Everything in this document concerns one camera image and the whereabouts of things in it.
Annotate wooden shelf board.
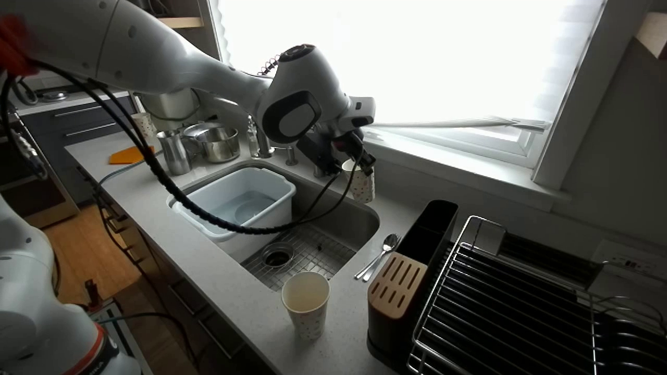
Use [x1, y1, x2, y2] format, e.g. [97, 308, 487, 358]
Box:
[156, 14, 203, 32]

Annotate stainless steel pot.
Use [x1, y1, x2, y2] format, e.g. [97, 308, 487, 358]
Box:
[182, 119, 241, 166]

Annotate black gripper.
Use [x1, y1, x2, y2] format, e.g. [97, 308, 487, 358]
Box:
[297, 128, 376, 178]

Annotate orange flat sponge cloth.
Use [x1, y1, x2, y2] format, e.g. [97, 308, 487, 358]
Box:
[106, 144, 155, 166]

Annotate white plastic dish tub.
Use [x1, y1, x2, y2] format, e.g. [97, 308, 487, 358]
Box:
[169, 164, 297, 265]

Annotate gray drawer unit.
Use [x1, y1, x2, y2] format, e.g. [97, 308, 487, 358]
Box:
[17, 91, 137, 205]

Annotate stainless steel cup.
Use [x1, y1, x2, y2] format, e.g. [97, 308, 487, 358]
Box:
[155, 130, 194, 178]

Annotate dark wooden shelf unit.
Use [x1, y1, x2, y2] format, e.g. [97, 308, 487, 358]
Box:
[0, 111, 81, 234]

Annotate round sink drain strainer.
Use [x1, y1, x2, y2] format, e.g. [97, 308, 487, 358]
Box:
[265, 248, 293, 268]

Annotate metal spoon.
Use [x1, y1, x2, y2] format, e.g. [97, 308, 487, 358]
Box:
[351, 234, 402, 283]

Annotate steel undermount sink basin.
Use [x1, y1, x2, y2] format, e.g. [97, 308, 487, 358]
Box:
[164, 156, 384, 299]

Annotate black utensil holder wooden top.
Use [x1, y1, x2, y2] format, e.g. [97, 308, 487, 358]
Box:
[365, 198, 461, 370]

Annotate dark base cabinet drawers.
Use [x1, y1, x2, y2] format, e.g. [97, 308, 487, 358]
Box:
[90, 182, 279, 375]

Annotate metal sink bottom grid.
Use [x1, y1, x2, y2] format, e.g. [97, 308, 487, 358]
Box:
[241, 217, 361, 297]

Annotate black wire dish rack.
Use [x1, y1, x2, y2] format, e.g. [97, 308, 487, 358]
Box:
[405, 212, 667, 375]

